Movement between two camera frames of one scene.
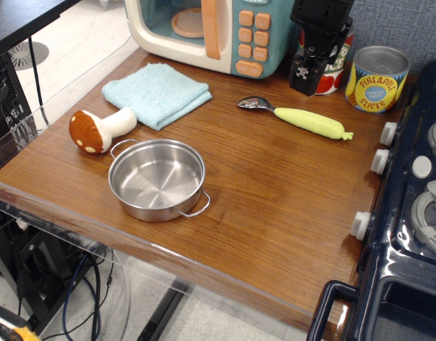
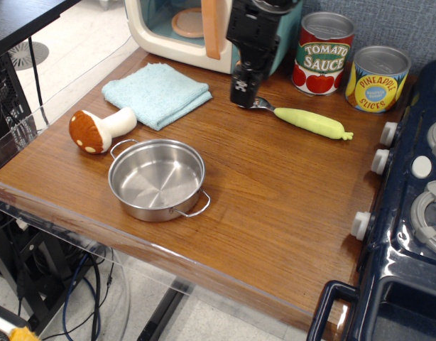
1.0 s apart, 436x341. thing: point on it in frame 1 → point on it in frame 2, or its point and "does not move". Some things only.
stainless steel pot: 157,180 does not move
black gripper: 325,24 → 255,26
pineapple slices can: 376,77 does not move
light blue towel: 157,93 does not move
